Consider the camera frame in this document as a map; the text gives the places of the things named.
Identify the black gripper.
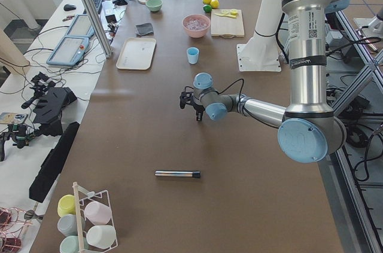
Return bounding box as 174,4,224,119
180,91,205,121

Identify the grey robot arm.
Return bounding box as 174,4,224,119
180,0,350,163

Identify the light blue plastic cup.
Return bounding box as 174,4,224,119
187,47,199,65

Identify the clear ice cubes pile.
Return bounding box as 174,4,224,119
184,17,209,31

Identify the pink cup in rack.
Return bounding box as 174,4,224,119
84,201,112,225

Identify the white cup in rack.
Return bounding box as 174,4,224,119
86,225,116,249

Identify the yellow cup in rack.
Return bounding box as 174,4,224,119
57,194,76,217

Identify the grey cup in rack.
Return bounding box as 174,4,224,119
57,214,78,237

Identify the green cup in rack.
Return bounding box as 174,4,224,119
59,236,80,253

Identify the steel muddler black tip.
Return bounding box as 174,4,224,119
154,170,201,178

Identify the cream rabbit tray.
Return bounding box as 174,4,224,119
116,38,156,71

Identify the pink bowl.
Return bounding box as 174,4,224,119
182,14,211,38

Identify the wooden cutting board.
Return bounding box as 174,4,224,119
211,9,245,38

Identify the grey folded cloth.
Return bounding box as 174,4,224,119
135,23,154,36

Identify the yellow plastic knife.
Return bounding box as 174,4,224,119
214,12,237,19

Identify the green lime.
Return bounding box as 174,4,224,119
203,5,212,13

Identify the yellow lemon left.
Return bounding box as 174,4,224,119
209,0,220,9

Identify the light green bowl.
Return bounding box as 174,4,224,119
145,0,163,12

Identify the blue teach pendant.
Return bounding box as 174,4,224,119
47,36,89,66
66,14,95,38

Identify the black computer mouse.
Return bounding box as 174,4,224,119
63,4,77,11

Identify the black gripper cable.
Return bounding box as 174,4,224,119
183,78,285,130

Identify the white wire rack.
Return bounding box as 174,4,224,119
72,182,118,252

